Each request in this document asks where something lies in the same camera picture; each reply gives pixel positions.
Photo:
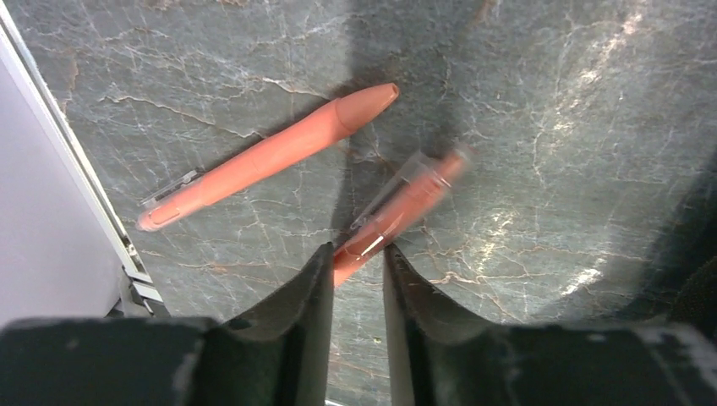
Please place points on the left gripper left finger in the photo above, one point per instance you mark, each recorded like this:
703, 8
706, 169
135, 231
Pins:
275, 353

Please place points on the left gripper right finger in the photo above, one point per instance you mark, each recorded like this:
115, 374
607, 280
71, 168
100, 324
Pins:
441, 353

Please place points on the orange pencil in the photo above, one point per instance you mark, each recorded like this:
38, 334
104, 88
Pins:
327, 125
417, 187

